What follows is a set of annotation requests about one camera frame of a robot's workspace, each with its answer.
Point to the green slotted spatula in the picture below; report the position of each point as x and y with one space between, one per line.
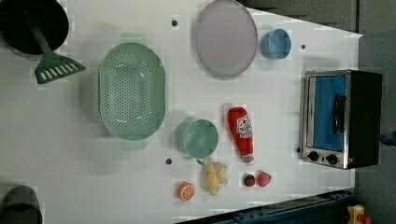
52 65

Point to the red ketchup bottle toy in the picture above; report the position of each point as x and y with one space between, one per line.
241 130

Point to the green mug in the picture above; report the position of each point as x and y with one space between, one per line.
198 138

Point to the lilac round plate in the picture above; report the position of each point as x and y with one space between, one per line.
225 38

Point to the small red strawberry toy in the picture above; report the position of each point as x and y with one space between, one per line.
249 180

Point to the peeled banana toy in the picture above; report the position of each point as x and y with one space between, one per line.
215 176

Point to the large pink strawberry toy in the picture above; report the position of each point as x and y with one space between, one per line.
263 179

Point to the black utensil holder cup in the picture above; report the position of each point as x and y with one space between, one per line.
48 15

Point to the green perforated colander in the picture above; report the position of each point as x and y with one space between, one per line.
132 91

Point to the yellow red emergency button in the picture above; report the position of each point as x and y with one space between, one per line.
358 216

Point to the blue metal frame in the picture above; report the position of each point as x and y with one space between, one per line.
326 208

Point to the blue bowl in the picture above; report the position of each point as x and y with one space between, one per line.
276 45

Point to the orange slice toy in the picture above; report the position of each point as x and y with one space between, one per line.
185 191

